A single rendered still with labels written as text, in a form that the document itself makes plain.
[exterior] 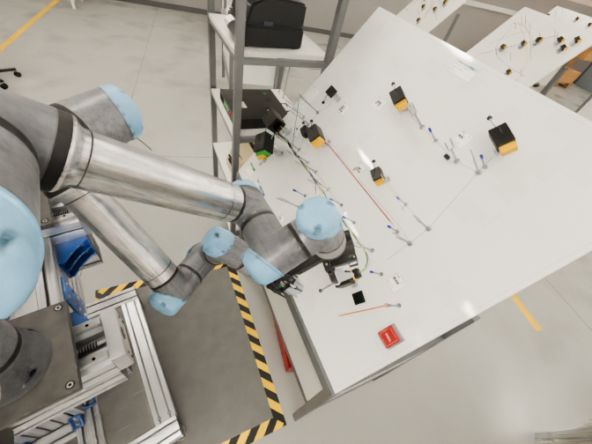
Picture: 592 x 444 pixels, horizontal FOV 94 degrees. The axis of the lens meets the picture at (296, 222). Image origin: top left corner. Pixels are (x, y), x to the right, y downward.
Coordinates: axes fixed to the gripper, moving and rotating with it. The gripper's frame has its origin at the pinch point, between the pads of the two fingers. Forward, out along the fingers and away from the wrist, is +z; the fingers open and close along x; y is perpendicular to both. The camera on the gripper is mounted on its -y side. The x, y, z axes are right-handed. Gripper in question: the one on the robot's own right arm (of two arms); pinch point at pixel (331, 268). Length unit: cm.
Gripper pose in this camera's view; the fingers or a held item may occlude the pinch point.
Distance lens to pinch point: 79.7
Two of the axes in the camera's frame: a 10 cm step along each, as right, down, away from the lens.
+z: 2.4, 4.0, 8.8
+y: 9.5, -3.0, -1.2
